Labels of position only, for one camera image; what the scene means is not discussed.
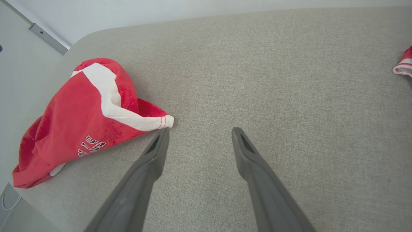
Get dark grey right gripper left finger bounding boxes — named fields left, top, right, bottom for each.
left=84, top=128, right=170, bottom=232

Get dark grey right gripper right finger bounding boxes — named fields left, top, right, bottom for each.
left=232, top=127, right=317, bottom=232

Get red Bulls 23 shorts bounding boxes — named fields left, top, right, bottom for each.
left=12, top=58, right=175, bottom=189

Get red Bulls 23 jersey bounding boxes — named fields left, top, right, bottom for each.
left=392, top=45, right=412, bottom=78

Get grey fabric sofa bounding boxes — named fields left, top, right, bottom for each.
left=12, top=6, right=412, bottom=232

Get white floor cable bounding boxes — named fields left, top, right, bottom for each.
left=2, top=193, right=22, bottom=211

